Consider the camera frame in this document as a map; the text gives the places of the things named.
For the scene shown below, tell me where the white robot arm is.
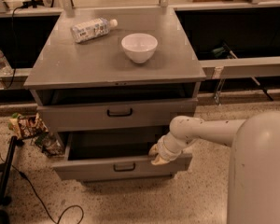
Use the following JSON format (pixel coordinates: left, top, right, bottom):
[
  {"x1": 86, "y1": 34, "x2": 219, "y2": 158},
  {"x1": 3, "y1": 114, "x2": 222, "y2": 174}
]
[{"x1": 148, "y1": 111, "x2": 280, "y2": 224}]

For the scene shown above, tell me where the grey top drawer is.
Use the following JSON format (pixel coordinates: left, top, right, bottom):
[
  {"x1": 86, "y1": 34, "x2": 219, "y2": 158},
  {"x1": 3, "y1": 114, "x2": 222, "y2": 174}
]
[{"x1": 38, "y1": 98, "x2": 198, "y2": 132}]

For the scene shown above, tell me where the grey metal rail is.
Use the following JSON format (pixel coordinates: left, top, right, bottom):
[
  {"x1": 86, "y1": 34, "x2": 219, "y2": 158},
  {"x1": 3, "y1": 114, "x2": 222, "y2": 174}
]
[{"x1": 200, "y1": 56, "x2": 280, "y2": 79}]

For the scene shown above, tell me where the green handled tool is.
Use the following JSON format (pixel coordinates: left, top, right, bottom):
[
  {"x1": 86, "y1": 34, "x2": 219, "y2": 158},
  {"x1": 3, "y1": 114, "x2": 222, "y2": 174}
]
[{"x1": 211, "y1": 42, "x2": 237, "y2": 59}]

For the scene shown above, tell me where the clear water bottle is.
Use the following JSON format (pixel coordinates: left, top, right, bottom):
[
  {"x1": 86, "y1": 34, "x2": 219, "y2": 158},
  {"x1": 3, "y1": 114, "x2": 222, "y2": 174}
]
[{"x1": 0, "y1": 50, "x2": 13, "y2": 76}]

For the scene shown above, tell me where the green snack bag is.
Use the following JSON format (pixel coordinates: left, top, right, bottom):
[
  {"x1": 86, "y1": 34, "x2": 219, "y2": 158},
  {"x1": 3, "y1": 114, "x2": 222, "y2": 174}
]
[{"x1": 35, "y1": 133, "x2": 64, "y2": 157}]

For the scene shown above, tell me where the white ceramic bowl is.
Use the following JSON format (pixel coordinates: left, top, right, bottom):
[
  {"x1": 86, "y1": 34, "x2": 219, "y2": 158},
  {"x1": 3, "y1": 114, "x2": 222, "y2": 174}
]
[{"x1": 121, "y1": 33, "x2": 158, "y2": 63}]

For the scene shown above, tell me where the white labelled plastic bottle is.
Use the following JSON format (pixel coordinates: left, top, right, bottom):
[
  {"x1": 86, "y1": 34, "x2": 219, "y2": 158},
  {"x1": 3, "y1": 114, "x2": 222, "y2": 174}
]
[{"x1": 70, "y1": 18, "x2": 118, "y2": 43}]

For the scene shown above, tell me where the grey drawer cabinet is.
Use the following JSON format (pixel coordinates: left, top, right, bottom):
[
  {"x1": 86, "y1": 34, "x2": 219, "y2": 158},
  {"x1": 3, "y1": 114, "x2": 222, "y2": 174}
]
[{"x1": 23, "y1": 7, "x2": 207, "y2": 184}]

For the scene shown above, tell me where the black floor cable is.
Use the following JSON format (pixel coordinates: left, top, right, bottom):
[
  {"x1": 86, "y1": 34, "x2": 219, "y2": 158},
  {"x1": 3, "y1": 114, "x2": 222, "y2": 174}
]
[{"x1": 0, "y1": 142, "x2": 85, "y2": 224}]

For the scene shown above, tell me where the black stand leg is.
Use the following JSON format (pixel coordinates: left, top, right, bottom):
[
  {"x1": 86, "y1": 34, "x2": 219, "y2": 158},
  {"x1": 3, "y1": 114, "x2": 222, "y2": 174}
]
[{"x1": 0, "y1": 136, "x2": 18, "y2": 205}]

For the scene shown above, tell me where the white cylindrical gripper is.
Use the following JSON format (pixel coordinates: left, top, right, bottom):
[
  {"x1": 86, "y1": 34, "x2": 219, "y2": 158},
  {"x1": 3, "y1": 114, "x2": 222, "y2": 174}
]
[{"x1": 148, "y1": 133, "x2": 193, "y2": 166}]

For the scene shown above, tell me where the grey drawer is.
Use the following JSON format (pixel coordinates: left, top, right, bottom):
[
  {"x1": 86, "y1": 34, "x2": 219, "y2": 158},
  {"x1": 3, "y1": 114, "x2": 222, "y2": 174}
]
[
  {"x1": 38, "y1": 98, "x2": 198, "y2": 132},
  {"x1": 53, "y1": 130, "x2": 192, "y2": 182}
]

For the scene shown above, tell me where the brown snack bag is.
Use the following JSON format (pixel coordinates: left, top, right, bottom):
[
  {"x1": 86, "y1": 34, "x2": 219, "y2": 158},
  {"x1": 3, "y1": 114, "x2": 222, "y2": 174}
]
[{"x1": 8, "y1": 113, "x2": 48, "y2": 139}]

